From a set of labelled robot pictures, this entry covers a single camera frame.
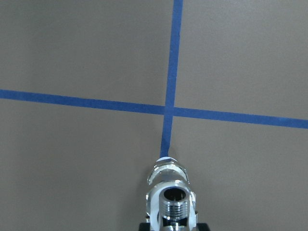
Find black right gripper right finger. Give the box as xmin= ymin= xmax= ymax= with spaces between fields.
xmin=196 ymin=223 xmax=210 ymax=231

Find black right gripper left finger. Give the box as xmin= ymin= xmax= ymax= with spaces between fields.
xmin=138 ymin=222 xmax=151 ymax=231

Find chrome metal valve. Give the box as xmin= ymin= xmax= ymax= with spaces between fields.
xmin=145 ymin=157 xmax=197 ymax=231

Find blue tape grid lines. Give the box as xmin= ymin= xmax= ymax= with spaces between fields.
xmin=0 ymin=0 xmax=308 ymax=158

